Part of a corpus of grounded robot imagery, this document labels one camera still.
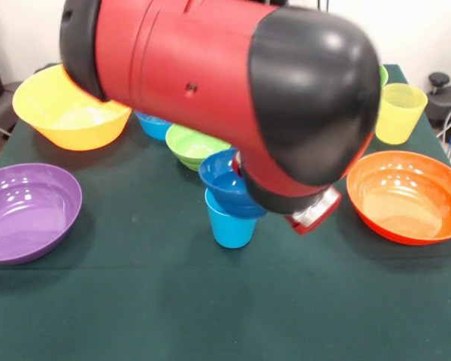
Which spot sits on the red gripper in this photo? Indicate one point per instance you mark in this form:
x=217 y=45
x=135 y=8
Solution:
x=300 y=230

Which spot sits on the light blue plastic cup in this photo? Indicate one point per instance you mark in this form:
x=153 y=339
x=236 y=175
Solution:
x=231 y=229

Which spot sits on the small dark blue bowl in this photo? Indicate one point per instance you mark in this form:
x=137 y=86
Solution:
x=225 y=192

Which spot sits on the large green plastic bowl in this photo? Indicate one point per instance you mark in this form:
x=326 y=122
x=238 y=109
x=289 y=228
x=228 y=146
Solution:
x=384 y=75

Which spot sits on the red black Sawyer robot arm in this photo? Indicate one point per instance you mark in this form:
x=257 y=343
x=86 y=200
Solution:
x=229 y=82

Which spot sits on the dark green tablecloth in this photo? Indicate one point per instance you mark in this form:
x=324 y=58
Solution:
x=225 y=301

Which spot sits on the shallow orange plastic bowl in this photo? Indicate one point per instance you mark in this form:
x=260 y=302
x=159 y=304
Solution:
x=406 y=199

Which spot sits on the small green plastic bowl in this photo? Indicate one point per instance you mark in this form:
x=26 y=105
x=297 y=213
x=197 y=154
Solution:
x=191 y=144

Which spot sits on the translucent yellow plastic cup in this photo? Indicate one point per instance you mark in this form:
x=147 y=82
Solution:
x=398 y=120

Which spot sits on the translucent light blue bowl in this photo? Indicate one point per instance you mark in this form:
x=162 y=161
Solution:
x=154 y=128

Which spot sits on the black round base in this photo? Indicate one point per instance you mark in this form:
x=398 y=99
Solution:
x=449 y=101

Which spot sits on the black knob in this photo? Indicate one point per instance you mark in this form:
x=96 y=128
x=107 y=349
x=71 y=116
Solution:
x=439 y=79

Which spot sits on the large yellow plastic bowl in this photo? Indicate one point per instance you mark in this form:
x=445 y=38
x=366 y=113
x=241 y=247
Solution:
x=71 y=128

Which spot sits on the shallow purple plastic bowl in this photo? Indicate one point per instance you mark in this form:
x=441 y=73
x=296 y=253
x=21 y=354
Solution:
x=26 y=214

